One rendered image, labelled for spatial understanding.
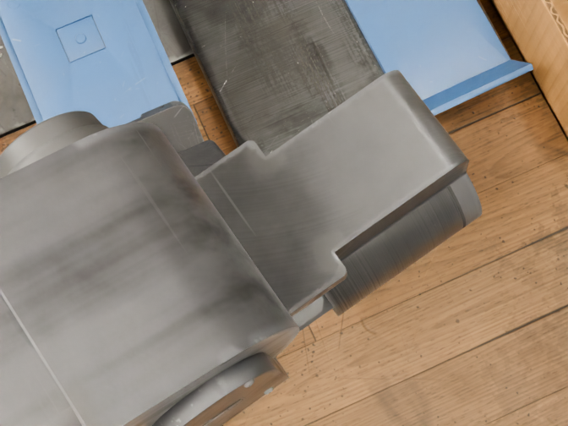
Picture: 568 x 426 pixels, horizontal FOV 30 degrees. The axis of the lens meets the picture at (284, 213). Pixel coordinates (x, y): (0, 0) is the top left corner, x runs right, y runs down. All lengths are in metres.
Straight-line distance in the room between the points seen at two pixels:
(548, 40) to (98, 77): 0.25
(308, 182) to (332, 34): 0.34
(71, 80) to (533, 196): 0.28
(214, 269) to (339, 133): 0.08
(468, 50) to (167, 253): 0.41
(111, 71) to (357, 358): 0.21
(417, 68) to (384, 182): 0.33
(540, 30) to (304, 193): 0.34
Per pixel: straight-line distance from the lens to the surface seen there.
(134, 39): 0.56
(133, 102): 0.55
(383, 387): 0.61
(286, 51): 0.64
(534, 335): 0.63
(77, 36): 0.57
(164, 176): 0.27
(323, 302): 0.34
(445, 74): 0.64
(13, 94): 0.68
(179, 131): 0.42
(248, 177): 0.31
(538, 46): 0.64
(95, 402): 0.24
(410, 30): 0.65
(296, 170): 0.31
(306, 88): 0.63
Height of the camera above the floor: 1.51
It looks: 75 degrees down
